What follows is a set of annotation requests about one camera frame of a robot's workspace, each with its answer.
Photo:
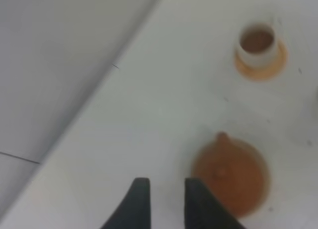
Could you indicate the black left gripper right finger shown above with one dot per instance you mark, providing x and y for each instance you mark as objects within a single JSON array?
[{"x": 203, "y": 211}]

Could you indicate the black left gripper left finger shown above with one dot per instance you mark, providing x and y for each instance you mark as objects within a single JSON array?
[{"x": 134, "y": 211}]

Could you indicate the brown clay teapot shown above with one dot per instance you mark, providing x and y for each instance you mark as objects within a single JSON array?
[{"x": 234, "y": 172}]

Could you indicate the orange far coaster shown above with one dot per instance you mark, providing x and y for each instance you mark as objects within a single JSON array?
[{"x": 266, "y": 73}]

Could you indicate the white far teacup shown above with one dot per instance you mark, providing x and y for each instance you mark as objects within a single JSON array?
[{"x": 257, "y": 45}]

